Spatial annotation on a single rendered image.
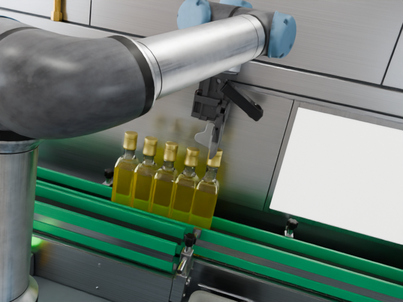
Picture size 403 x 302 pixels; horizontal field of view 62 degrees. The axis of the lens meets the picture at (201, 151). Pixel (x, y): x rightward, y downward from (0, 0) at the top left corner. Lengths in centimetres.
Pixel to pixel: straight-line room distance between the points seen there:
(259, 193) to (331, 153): 23
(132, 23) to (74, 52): 69
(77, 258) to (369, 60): 89
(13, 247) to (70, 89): 27
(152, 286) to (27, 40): 67
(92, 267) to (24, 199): 46
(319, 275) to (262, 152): 35
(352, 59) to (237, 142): 36
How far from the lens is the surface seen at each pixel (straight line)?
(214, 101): 78
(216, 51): 47
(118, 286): 93
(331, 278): 94
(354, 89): 94
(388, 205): 105
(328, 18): 95
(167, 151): 86
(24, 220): 53
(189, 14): 67
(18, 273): 57
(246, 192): 100
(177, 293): 88
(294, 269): 93
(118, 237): 87
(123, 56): 36
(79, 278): 98
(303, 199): 101
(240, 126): 94
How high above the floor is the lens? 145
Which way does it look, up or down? 20 degrees down
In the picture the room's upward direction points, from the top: 11 degrees clockwise
